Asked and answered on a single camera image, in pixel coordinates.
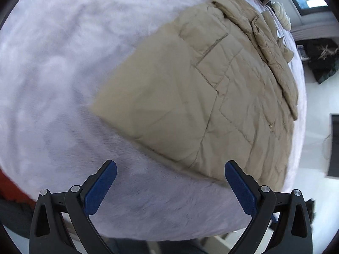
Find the lavender bed blanket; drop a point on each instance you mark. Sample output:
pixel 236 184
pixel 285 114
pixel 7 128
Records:
pixel 56 55

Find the dark plant decoration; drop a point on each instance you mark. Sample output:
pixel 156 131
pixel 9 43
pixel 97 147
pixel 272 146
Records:
pixel 323 61

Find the beige padded jacket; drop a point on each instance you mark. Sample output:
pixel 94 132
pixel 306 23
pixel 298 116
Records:
pixel 211 86

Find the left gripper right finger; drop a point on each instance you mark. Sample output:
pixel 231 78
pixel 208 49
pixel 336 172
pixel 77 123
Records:
pixel 293 230

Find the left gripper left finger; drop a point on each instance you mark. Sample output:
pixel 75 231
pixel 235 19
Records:
pixel 48 231

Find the wall mounted television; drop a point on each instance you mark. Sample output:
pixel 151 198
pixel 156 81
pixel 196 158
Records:
pixel 333 170

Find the cream quilted puffer jacket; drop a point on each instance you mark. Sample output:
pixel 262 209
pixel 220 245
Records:
pixel 281 15

